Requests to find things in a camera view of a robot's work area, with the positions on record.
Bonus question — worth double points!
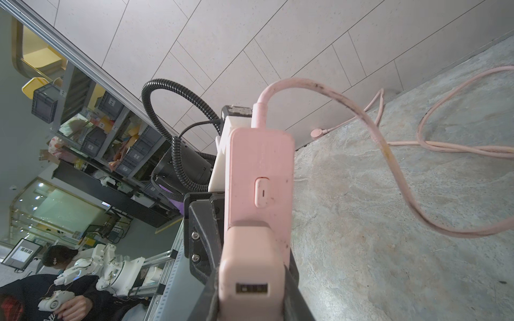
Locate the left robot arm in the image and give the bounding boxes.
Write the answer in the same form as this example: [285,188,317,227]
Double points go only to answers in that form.
[141,78,224,284]

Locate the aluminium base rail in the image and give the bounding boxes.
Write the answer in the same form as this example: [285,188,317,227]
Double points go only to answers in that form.
[145,223,203,321]

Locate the beige power adapter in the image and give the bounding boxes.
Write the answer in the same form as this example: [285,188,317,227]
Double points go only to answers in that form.
[218,226,285,320]

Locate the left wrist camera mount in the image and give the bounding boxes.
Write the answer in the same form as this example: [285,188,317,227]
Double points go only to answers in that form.
[208,105,252,193]

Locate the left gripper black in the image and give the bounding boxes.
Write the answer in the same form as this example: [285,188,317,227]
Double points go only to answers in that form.
[183,193,225,283]

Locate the pink power strip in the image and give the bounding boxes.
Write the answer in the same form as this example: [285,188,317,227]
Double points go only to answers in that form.
[224,128,294,266]

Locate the person in background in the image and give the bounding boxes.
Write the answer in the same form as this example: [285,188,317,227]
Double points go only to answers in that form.
[0,244,141,321]

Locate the pink power strip cord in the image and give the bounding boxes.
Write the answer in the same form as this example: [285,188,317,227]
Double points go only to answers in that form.
[252,65,514,239]

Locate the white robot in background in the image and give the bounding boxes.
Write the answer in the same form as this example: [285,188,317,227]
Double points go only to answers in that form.
[38,244,175,312]

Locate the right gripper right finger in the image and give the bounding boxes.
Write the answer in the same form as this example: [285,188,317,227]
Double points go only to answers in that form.
[284,252,315,321]

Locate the left corner aluminium post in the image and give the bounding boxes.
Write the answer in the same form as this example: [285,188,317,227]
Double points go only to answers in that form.
[1,0,153,125]

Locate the background storage shelf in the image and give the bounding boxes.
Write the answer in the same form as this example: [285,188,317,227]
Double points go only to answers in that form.
[21,60,181,228]

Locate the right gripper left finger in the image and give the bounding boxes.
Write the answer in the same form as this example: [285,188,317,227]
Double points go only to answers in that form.
[198,276,219,321]

